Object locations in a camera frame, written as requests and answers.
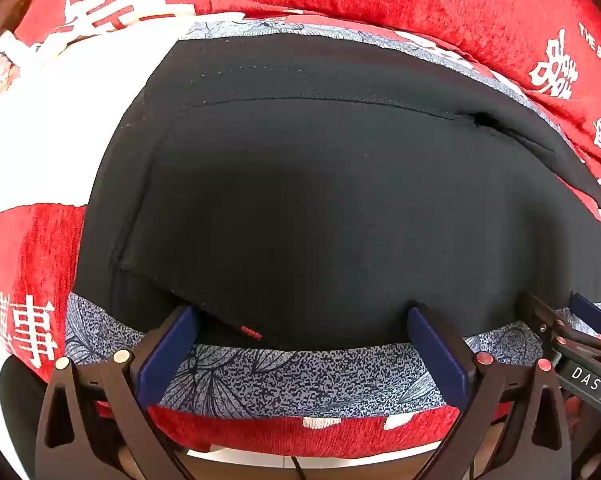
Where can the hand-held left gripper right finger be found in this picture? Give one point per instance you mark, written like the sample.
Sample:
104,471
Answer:
438,355

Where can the dark object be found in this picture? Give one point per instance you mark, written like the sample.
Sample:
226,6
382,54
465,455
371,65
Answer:
18,390

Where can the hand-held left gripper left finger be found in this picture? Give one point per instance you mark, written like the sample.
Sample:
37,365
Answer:
168,355

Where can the blue grey patterned cloth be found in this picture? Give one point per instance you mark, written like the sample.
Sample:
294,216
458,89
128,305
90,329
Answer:
290,375

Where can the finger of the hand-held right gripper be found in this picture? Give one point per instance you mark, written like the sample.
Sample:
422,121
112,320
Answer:
590,312
542,317

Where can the red printed sofa cover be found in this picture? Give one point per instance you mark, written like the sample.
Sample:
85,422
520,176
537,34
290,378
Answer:
25,260

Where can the black pants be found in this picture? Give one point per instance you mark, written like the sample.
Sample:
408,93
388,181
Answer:
305,200

